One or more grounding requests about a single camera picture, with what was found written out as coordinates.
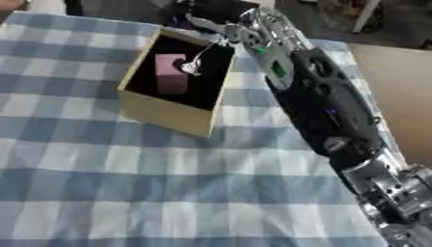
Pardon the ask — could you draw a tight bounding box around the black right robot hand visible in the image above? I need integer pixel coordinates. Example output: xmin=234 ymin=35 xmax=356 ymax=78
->
xmin=176 ymin=13 xmax=247 ymax=77

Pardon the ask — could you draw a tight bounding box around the tan cardboard box black inside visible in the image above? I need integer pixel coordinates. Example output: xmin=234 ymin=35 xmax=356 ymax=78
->
xmin=115 ymin=26 xmax=238 ymax=139

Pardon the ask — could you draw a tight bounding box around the pink rectangular block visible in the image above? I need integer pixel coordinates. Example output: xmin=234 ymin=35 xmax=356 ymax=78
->
xmin=153 ymin=53 xmax=191 ymax=96

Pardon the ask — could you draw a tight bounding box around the black furniture leg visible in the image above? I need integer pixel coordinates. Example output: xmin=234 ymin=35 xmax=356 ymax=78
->
xmin=62 ymin=0 xmax=87 ymax=16

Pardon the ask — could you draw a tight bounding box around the white furniture leg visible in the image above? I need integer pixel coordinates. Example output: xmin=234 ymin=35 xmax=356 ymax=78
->
xmin=351 ymin=0 xmax=385 ymax=35

